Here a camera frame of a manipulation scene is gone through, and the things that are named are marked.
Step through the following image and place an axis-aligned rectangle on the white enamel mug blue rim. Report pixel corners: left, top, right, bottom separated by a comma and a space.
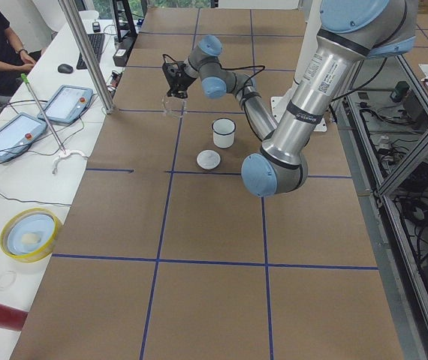
212, 118, 236, 149

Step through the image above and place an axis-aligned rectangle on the aluminium frame post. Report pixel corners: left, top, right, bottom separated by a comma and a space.
59, 0, 114, 114

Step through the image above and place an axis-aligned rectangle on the black computer box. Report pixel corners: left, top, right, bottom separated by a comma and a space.
113, 37, 135, 68

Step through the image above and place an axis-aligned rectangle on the near blue teach pendant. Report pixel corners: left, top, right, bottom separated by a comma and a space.
0, 112, 47, 162

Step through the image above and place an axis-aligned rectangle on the far blue teach pendant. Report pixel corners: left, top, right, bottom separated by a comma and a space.
43, 85, 93, 125

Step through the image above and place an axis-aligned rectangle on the grabber stick green handle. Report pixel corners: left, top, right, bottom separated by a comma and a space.
21, 73, 88, 175

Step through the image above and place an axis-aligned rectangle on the black keyboard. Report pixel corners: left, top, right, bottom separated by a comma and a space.
76, 32, 106, 71

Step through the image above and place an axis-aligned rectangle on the black computer mouse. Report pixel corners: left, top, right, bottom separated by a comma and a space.
57, 64, 74, 74

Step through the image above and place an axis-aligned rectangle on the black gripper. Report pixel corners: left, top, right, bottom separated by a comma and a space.
165, 71, 198, 98

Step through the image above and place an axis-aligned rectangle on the white ceramic lid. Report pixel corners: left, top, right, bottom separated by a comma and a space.
196, 149, 221, 170

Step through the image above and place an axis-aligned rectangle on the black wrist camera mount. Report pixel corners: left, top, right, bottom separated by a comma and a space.
162, 61, 184, 89

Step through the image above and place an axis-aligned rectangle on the black camera cable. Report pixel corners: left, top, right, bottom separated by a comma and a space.
162, 53, 266, 113

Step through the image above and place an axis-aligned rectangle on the yellow rimmed bowl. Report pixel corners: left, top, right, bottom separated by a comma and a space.
0, 208, 62, 263

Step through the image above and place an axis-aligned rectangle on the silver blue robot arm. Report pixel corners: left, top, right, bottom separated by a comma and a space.
162, 1, 418, 197

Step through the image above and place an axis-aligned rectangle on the white rubber band ring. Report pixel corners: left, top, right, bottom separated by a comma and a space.
0, 270, 18, 291

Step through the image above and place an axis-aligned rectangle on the blue teach pendant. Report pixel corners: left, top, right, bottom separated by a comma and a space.
43, 85, 93, 125
0, 112, 47, 162

